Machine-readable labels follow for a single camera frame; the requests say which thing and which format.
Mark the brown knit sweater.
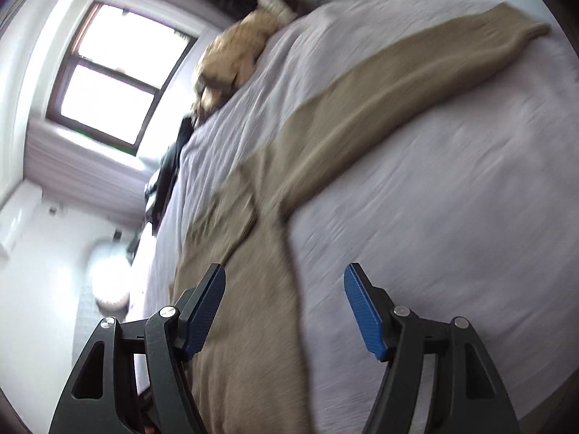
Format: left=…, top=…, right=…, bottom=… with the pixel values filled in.
left=174, top=4, right=549, bottom=433

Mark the dark green clothes pile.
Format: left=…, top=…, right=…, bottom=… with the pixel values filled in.
left=144, top=115, right=195, bottom=236

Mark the beige striped clothes pile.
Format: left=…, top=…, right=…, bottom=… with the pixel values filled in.
left=193, top=10, right=284, bottom=124

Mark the lavender bed quilt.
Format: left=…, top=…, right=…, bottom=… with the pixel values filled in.
left=139, top=0, right=578, bottom=433

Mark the window with brown frame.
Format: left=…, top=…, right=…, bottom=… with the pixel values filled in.
left=47, top=0, right=198, bottom=156

